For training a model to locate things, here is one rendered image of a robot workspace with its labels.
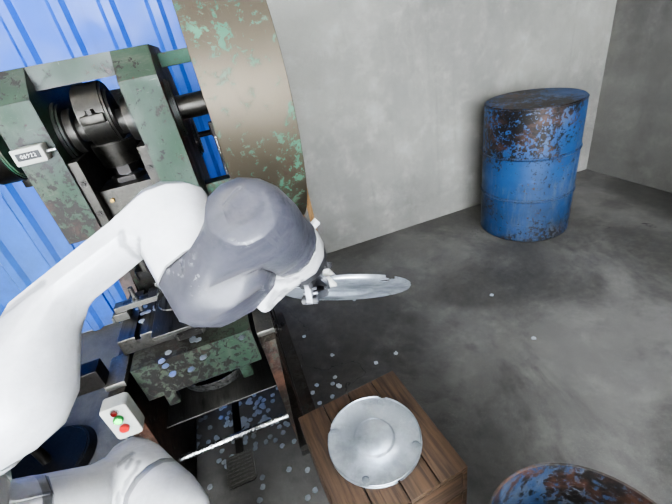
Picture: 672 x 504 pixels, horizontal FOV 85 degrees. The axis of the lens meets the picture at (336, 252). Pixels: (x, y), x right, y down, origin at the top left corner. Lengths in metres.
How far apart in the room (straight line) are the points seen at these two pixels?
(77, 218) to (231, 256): 0.92
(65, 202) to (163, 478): 0.77
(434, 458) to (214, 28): 1.21
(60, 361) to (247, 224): 0.25
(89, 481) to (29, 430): 0.30
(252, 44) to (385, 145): 1.96
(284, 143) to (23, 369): 0.64
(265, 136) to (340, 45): 1.73
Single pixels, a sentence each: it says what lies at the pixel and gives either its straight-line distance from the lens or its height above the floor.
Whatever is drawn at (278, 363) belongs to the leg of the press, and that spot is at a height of 0.51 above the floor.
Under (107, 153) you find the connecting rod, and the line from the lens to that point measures 1.26.
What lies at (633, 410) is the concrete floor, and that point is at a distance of 1.95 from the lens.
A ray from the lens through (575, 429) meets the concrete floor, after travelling 1.82.
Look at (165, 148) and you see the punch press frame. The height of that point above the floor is 1.25.
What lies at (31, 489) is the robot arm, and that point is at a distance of 0.74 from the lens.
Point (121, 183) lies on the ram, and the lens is 1.29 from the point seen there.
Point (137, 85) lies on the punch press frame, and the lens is 1.14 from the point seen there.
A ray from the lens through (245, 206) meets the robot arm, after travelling 0.36.
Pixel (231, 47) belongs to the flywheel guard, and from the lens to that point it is 0.88.
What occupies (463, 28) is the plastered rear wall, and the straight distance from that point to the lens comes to 2.96.
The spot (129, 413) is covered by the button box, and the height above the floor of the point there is 0.58.
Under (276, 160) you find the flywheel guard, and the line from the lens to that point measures 0.91.
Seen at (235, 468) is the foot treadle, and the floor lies 0.16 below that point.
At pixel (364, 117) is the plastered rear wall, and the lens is 2.64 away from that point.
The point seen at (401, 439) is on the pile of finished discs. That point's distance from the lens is 1.28.
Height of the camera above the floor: 1.45
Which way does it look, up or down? 30 degrees down
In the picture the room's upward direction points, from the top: 11 degrees counter-clockwise
